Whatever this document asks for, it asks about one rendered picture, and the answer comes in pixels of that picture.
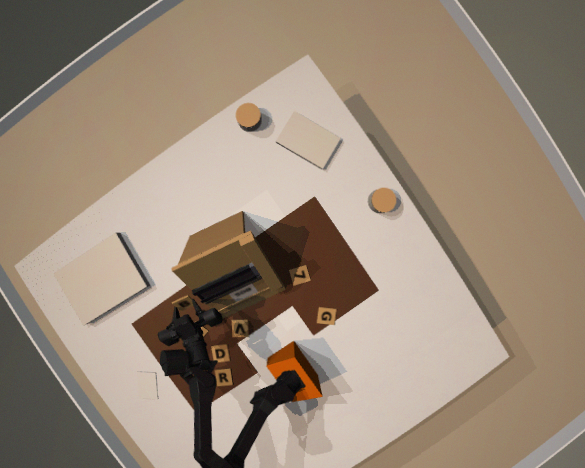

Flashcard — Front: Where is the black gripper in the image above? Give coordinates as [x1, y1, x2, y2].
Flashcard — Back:
[157, 299, 223, 350]

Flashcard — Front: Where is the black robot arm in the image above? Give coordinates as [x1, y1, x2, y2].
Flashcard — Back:
[160, 314, 306, 468]

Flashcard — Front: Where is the grey cylindrical container with tan lid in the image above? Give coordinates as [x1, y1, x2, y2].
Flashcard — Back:
[235, 103, 262, 132]
[368, 188, 396, 213]

